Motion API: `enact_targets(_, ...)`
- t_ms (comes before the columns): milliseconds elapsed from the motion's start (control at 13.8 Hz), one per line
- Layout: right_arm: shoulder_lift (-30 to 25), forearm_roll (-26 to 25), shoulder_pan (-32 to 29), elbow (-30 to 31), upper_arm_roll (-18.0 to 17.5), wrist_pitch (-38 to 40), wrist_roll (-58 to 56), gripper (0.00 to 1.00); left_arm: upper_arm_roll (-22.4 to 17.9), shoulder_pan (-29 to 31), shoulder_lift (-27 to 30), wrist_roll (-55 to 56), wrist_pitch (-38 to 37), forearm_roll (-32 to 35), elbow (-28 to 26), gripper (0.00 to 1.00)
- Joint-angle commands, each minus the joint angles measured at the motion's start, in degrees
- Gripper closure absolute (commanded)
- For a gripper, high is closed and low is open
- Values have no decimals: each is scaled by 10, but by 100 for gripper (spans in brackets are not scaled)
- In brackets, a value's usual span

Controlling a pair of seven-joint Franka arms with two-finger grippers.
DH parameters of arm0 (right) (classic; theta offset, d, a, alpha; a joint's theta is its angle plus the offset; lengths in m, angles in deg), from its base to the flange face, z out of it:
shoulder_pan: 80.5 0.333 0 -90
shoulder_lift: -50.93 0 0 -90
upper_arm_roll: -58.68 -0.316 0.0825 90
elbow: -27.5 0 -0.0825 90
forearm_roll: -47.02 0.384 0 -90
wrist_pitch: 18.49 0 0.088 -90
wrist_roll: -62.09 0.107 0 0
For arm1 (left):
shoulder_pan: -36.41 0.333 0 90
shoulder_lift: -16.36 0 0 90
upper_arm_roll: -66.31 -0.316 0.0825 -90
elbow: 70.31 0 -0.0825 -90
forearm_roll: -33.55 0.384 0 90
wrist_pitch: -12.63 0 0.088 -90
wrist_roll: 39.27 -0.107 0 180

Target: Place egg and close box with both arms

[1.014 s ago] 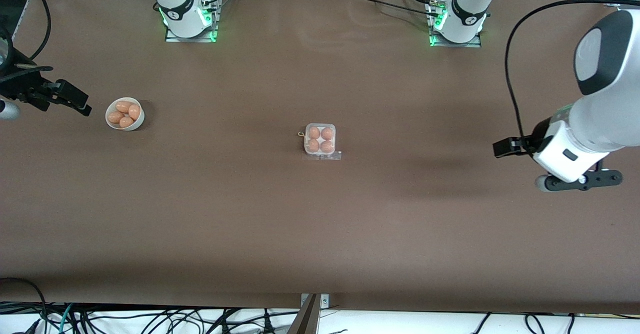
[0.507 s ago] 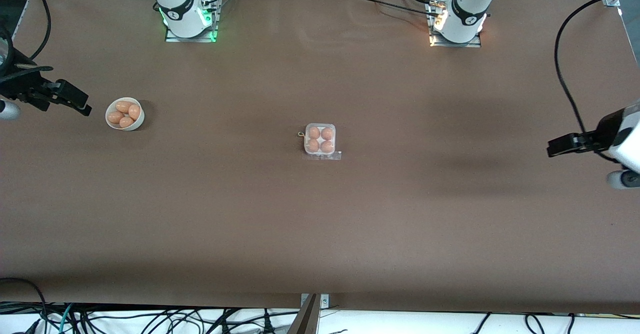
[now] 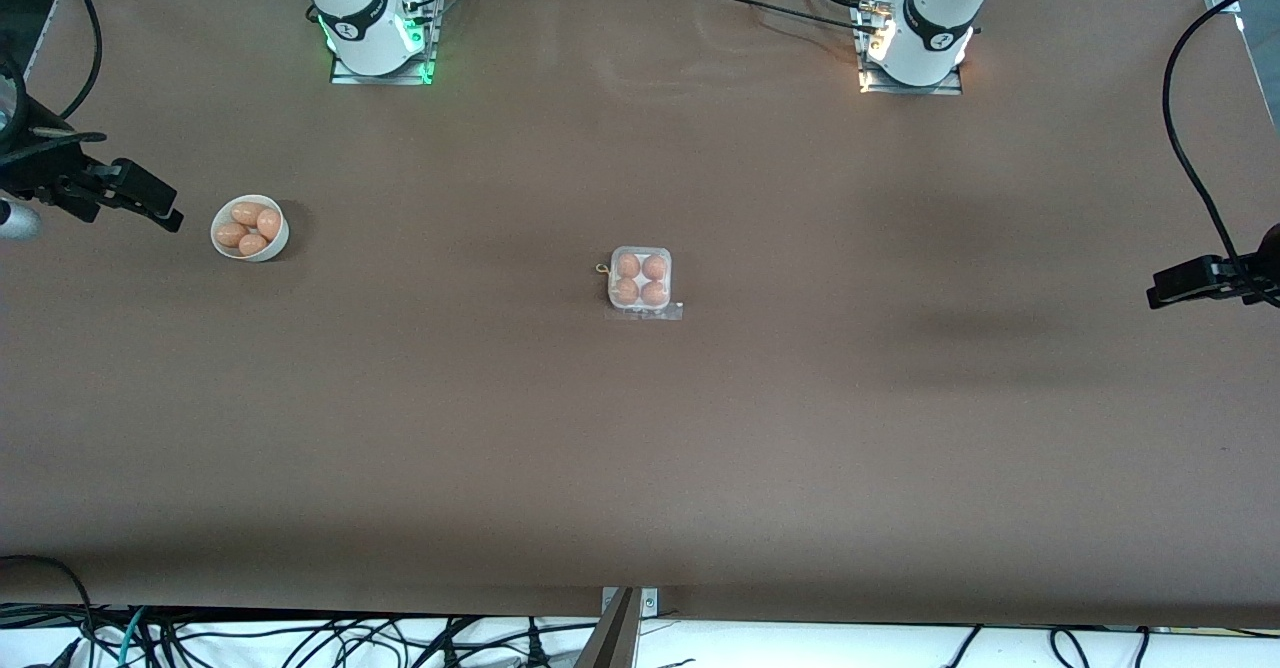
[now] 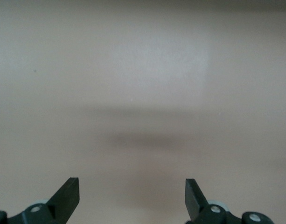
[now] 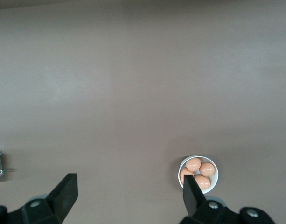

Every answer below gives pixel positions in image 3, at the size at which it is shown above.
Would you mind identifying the white round bowl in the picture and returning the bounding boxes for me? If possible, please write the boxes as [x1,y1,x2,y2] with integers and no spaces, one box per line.
[210,194,291,263]

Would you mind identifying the black looped cable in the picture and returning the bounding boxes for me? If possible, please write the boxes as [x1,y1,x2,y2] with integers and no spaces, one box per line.
[0,554,98,668]

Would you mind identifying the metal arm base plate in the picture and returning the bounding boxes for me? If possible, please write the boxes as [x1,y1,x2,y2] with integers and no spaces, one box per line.
[856,3,965,97]
[329,0,439,87]

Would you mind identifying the small metal bracket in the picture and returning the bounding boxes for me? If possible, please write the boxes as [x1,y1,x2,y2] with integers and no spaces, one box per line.
[600,587,660,617]

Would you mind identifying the clear plastic egg carton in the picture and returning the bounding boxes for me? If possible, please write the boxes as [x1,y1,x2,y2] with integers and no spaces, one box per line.
[596,244,675,313]

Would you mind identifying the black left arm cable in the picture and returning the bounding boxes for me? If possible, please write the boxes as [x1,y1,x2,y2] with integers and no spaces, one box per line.
[1161,0,1280,294]

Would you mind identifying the dark metal strut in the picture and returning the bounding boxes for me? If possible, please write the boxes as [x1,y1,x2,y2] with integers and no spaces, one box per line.
[573,588,642,668]

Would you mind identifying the teal cable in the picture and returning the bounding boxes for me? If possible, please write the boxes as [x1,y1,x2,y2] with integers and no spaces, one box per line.
[116,605,153,668]

